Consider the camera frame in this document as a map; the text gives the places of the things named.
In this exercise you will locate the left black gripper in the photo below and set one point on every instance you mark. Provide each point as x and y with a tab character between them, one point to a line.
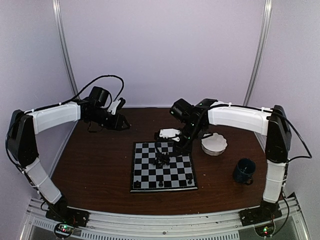
117	124

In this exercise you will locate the black grey chessboard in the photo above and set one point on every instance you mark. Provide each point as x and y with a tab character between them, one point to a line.
174	175

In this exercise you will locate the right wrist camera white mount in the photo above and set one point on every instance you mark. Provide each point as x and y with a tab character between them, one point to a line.
168	133

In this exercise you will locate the dark blue mug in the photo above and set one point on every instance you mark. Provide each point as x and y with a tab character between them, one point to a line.
244	171

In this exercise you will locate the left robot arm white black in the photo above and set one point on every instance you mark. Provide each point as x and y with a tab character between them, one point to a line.
21	145

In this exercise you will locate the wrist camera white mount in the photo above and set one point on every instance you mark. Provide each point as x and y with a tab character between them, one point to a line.
116	105
168	133

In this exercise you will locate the white scalloped bowl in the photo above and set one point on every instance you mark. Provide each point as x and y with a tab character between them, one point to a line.
213	144

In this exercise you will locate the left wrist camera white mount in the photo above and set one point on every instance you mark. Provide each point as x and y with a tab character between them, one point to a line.
116	105

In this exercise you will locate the left aluminium frame post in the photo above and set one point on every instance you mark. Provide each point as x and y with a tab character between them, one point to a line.
63	43

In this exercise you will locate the aluminium frame post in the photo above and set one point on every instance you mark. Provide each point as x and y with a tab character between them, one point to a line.
264	32
63	43

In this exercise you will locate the aluminium front rail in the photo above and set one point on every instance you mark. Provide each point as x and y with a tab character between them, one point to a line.
225	225

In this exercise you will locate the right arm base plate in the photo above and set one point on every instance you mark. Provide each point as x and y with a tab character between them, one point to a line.
257	215

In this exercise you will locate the pile of black chess pieces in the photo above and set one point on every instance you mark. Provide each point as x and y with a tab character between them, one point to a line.
161	160

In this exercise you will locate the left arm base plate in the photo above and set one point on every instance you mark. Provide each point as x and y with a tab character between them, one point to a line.
71	216

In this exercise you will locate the right aluminium frame post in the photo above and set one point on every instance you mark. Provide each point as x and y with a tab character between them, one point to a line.
264	32

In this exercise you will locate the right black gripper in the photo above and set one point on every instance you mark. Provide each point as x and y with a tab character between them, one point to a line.
185	149

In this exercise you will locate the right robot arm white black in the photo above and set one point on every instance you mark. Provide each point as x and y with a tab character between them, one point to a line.
269	122

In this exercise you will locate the black chess king piece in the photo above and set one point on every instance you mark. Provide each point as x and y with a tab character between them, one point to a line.
160	183

